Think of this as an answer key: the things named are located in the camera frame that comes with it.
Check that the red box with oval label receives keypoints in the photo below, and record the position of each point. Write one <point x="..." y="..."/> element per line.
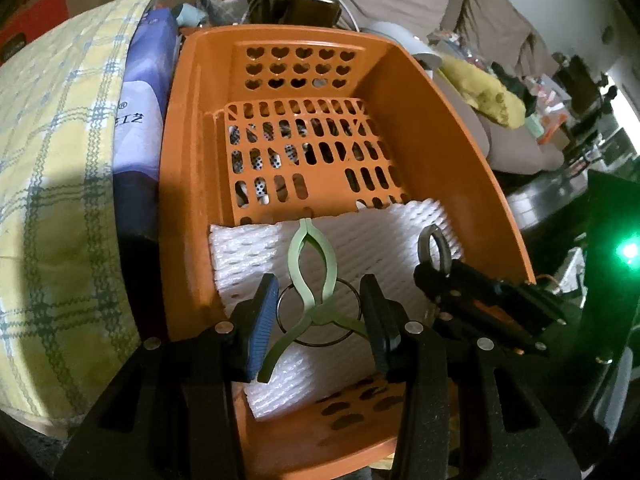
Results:
<point x="30" y="20"/>

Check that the yellow cloth bag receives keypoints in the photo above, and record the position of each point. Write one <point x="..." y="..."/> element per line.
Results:
<point x="485" y="95"/>

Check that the small steel clip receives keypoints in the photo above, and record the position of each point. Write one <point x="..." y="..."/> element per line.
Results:
<point x="442" y="252"/>

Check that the white nail lamp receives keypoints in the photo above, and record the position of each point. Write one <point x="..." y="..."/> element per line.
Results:
<point x="400" y="40"/>

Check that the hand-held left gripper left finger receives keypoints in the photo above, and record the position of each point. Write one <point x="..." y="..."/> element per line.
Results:
<point x="262" y="320"/>

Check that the white and orange gift bag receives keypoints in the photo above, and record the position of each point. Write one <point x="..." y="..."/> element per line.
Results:
<point x="555" y="110"/>

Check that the cluttered open box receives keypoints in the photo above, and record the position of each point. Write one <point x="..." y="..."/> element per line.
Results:
<point x="215" y="10"/>

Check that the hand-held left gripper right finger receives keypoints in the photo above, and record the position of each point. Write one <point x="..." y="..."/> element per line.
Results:
<point x="377" y="320"/>

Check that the purple tissue pack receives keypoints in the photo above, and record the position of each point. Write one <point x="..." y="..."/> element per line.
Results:
<point x="142" y="110"/>

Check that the green clothes clip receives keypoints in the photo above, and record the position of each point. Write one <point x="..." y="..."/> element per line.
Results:
<point x="327" y="270"/>

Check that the dark clothes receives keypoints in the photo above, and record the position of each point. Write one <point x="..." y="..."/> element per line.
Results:
<point x="510" y="80"/>

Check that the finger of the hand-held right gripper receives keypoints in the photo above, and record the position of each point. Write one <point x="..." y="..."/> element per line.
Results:
<point x="465" y="315"/>
<point x="520" y="295"/>

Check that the yellow plaid tablecloth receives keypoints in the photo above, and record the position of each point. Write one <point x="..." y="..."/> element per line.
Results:
<point x="60" y="160"/>

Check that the white foam net sheets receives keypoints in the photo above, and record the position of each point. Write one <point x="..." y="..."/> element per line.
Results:
<point x="380" y="240"/>

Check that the orange plastic basket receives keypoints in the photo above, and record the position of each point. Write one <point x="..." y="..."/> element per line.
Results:
<point x="440" y="150"/>

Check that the brown sofa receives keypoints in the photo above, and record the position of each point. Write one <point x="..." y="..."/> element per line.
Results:
<point x="510" y="145"/>

